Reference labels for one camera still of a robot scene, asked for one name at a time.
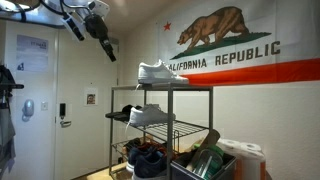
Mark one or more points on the brown cardboard piece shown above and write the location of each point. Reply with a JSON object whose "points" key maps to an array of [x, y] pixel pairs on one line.
{"points": [[210, 136]]}

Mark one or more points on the white wall intercom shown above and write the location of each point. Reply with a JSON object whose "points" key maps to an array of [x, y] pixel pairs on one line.
{"points": [[28, 110]]}

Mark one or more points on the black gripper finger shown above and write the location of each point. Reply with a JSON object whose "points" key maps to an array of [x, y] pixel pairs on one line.
{"points": [[109, 50]]}

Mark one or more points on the white sneaker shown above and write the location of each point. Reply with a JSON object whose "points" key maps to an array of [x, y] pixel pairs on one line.
{"points": [[148, 115], [156, 73]]}

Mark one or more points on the grey metal shoe rack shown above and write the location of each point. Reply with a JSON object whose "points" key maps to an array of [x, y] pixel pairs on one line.
{"points": [[170, 100]]}

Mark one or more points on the black slide sandal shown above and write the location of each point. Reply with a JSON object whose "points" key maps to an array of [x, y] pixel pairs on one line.
{"points": [[128, 108], [116, 115]]}

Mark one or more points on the white door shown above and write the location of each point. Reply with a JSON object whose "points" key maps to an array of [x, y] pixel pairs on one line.
{"points": [[83, 140]]}

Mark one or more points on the green clear plastic bottle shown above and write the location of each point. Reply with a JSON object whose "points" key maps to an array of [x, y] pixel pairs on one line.
{"points": [[208, 161]]}

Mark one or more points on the grey door closer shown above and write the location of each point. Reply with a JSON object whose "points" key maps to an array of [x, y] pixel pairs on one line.
{"points": [[113, 40]]}

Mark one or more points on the dark storage bin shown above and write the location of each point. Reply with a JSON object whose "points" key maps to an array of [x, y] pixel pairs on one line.
{"points": [[181, 173]]}

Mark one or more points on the white notice paper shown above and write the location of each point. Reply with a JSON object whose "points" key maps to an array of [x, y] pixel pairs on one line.
{"points": [[31, 55]]}

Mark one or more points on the paper towel roll pack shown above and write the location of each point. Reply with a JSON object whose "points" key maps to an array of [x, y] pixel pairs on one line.
{"points": [[248, 156]]}

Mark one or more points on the small photo paper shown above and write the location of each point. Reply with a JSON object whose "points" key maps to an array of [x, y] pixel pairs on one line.
{"points": [[90, 99]]}

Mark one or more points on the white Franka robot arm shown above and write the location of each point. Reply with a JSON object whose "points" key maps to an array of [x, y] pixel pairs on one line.
{"points": [[40, 11]]}

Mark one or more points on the California Republic flag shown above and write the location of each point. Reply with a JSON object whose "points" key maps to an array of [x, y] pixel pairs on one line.
{"points": [[233, 50]]}

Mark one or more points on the white light switch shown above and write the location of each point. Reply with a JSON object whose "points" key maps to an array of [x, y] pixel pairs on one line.
{"points": [[44, 106]]}

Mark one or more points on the navy sneaker orange laces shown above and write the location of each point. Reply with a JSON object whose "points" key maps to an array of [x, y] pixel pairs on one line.
{"points": [[136, 153], [148, 165]]}

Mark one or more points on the grey hanging clothes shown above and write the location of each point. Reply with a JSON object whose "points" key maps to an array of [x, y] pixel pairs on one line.
{"points": [[6, 133]]}

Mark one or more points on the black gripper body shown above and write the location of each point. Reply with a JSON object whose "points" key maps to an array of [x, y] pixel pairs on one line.
{"points": [[96, 26]]}

